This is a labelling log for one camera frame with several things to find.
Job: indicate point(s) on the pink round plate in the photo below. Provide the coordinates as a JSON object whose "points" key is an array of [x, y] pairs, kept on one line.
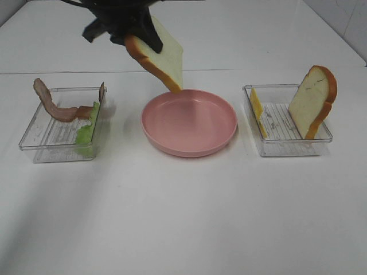
{"points": [[190, 124]]}

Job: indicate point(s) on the short bacon strip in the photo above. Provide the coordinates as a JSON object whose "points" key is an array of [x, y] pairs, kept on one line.
{"points": [[84, 112]]}

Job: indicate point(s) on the green lettuce leaf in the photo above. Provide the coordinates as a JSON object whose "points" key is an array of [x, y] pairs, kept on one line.
{"points": [[85, 133]]}

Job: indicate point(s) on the yellow cheese slice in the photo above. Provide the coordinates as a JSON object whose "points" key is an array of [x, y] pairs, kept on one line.
{"points": [[258, 110]]}

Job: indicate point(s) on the left clear plastic container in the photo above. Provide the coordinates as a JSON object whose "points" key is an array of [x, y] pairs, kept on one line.
{"points": [[47, 140]]}

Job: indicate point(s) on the clear plastic container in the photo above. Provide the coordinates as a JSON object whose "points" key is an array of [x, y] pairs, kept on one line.
{"points": [[47, 140], [275, 133]]}

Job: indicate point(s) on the bread slice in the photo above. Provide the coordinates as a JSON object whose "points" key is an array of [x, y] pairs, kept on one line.
{"points": [[313, 100], [166, 65]]}

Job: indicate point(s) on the right clear plastic container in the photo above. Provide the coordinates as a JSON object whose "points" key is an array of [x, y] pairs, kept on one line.
{"points": [[275, 133]]}

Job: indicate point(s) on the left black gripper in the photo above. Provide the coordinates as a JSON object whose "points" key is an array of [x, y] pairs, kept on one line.
{"points": [[121, 18]]}

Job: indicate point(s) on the long bacon strip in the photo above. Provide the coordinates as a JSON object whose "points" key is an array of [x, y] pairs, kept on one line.
{"points": [[60, 114]]}

